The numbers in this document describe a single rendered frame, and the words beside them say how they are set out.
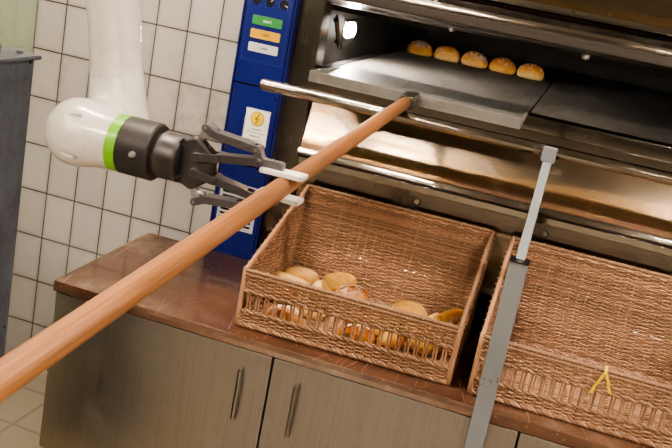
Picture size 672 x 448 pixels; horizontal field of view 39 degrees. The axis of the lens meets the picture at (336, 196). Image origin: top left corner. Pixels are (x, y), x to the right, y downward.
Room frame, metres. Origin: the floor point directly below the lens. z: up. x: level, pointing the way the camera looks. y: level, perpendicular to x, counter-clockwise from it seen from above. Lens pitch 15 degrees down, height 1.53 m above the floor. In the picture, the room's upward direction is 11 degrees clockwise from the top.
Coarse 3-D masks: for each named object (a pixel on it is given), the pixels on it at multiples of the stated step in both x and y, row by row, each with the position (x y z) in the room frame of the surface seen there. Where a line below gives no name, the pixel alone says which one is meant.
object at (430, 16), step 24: (336, 0) 2.57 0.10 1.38; (360, 0) 2.51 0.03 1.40; (384, 0) 2.49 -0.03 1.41; (432, 24) 2.63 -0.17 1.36; (456, 24) 2.47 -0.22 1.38; (480, 24) 2.43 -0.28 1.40; (504, 24) 2.42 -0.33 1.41; (552, 48) 2.53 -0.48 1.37; (576, 48) 2.37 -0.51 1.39; (600, 48) 2.36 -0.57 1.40; (624, 48) 2.35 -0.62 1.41
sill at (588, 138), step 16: (528, 128) 2.53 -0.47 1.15; (544, 128) 2.52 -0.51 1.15; (560, 128) 2.52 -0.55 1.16; (576, 128) 2.51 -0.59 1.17; (592, 128) 2.52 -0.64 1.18; (592, 144) 2.49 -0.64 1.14; (608, 144) 2.48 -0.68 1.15; (624, 144) 2.47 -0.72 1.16; (640, 144) 2.47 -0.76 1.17; (656, 144) 2.46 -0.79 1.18
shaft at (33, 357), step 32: (320, 160) 1.53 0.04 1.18; (256, 192) 1.28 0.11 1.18; (288, 192) 1.36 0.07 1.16; (224, 224) 1.13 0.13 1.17; (160, 256) 0.98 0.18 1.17; (192, 256) 1.02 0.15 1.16; (128, 288) 0.88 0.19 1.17; (64, 320) 0.79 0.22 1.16; (96, 320) 0.81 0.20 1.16; (32, 352) 0.72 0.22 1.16; (64, 352) 0.76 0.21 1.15; (0, 384) 0.67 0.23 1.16
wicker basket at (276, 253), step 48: (336, 192) 2.61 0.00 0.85; (288, 240) 2.53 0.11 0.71; (336, 240) 2.58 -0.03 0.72; (432, 240) 2.53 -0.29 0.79; (480, 240) 2.51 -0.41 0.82; (240, 288) 2.18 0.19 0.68; (288, 288) 2.16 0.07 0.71; (384, 288) 2.51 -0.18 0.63; (432, 288) 2.49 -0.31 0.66; (480, 288) 2.47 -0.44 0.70; (288, 336) 2.15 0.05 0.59; (336, 336) 2.12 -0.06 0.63
